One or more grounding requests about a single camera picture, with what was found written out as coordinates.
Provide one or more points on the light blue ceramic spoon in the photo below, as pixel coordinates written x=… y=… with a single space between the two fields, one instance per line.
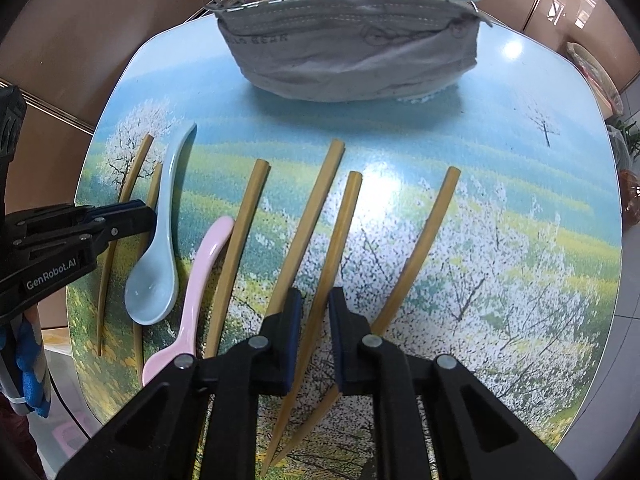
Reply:
x=150 y=290

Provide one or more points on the amber oil bottle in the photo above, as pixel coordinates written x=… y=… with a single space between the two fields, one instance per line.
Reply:
x=631 y=205

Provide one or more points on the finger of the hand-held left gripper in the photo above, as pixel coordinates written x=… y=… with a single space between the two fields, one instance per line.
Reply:
x=132 y=225
x=117 y=208

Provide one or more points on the person's left hand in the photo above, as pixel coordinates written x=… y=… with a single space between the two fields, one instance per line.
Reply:
x=30 y=370

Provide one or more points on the grey face mask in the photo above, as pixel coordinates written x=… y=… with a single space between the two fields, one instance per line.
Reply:
x=350 y=55

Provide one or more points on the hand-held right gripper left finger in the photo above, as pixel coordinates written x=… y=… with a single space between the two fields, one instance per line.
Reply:
x=294 y=340

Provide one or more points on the pink ceramic spoon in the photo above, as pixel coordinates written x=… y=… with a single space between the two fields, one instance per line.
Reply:
x=200 y=285

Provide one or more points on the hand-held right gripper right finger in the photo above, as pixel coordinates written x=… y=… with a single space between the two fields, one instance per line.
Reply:
x=339 y=340

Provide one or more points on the dark red clothing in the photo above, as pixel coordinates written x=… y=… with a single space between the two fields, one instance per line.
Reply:
x=15 y=430

